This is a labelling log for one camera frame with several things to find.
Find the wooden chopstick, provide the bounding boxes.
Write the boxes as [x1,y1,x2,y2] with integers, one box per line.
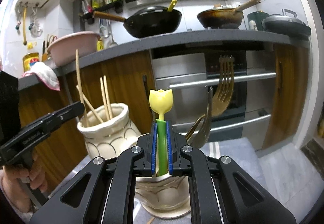
[76,85,104,123]
[103,75,113,119]
[100,77,110,121]
[75,49,88,127]

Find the green yellow tulip spoon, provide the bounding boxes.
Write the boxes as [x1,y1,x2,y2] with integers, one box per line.
[149,89,173,176]

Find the grey kitchen countertop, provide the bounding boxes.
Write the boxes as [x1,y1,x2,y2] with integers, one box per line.
[17,29,311,92]

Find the person's left hand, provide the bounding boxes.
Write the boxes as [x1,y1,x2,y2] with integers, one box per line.
[2,153,49,205]

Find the white ceramic utensil holder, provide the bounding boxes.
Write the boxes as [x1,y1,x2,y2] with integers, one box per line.
[77,103,191,219]

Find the pink white dish cloth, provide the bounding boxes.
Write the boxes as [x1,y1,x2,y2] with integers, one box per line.
[23,62,60,91]

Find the pink plastic basin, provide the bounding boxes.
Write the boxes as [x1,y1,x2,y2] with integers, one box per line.
[48,31,100,67]

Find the silver fork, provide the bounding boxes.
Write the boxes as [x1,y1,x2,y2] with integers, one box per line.
[187,87,213,148]

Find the yellow cooking oil bottle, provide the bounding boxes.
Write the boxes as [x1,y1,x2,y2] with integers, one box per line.
[22,41,39,72]

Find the gold fork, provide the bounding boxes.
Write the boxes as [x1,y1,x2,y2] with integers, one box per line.
[185,56,234,141]

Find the built-in steel oven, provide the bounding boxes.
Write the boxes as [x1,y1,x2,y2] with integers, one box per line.
[151,45,276,150]

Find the yellow spatula in wok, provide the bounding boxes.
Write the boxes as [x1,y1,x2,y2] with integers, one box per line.
[167,0,177,12]

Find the brown frying pan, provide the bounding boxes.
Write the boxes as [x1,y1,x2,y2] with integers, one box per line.
[197,0,261,29]

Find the dark green kettle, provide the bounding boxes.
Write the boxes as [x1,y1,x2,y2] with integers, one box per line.
[248,11,269,31]

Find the black wall spice rack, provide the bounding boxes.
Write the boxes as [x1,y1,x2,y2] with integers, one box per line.
[78,0,124,24]

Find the black wok wooden handle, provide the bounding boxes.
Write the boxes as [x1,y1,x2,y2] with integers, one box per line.
[92,6,182,38]

